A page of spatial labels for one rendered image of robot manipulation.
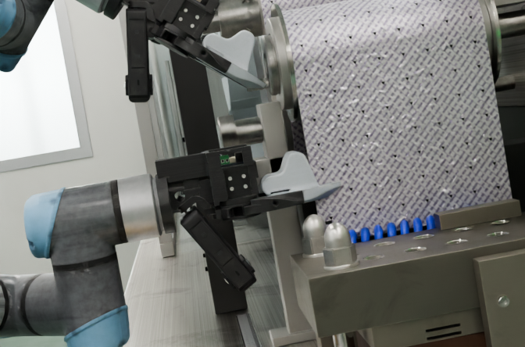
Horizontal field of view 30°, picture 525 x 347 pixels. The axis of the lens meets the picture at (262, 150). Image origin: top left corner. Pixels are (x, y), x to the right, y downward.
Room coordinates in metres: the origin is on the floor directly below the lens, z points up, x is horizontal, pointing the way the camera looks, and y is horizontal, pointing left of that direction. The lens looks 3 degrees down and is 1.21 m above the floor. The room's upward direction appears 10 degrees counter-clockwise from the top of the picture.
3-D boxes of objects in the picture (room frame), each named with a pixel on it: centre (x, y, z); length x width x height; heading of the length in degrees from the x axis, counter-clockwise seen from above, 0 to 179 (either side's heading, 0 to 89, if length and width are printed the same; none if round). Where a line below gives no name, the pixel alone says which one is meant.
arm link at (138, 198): (1.14, 0.15, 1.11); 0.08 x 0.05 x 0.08; 4
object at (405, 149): (1.16, -0.17, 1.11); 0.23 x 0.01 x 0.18; 94
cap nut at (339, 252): (0.99, -0.06, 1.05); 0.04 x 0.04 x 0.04
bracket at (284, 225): (1.25, 0.00, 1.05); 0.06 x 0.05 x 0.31; 94
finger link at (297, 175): (1.14, -0.04, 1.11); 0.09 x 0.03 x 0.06; 93
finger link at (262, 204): (1.13, 0.01, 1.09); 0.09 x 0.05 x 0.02; 93
